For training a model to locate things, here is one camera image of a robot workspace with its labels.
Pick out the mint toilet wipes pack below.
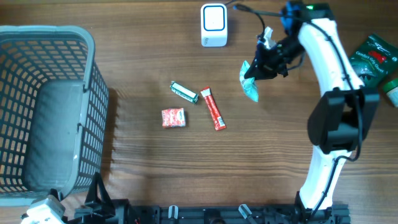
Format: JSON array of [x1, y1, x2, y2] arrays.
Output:
[[239, 60, 259, 103]]

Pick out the red snack stick packet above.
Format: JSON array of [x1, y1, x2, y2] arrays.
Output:
[[200, 86, 226, 131]]

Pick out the green white gum box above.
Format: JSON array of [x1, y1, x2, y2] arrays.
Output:
[[170, 81, 198, 104]]

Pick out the green grip gloves package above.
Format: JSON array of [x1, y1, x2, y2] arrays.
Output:
[[349, 34, 397, 87]]

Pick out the red white tissue pack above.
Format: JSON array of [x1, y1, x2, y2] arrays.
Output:
[[161, 108, 186, 128]]

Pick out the green lid jar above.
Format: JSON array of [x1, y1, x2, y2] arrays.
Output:
[[382, 78, 398, 108]]

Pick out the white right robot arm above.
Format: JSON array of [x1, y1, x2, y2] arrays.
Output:
[[241, 1, 379, 220]]

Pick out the white barcode scanner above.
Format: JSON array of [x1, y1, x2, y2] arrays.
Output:
[[200, 3, 228, 47]]

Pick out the grey plastic shopping basket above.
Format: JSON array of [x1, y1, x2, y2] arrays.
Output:
[[1, 26, 109, 207]]

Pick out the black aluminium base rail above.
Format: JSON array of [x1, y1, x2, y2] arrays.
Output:
[[73, 198, 351, 224]]

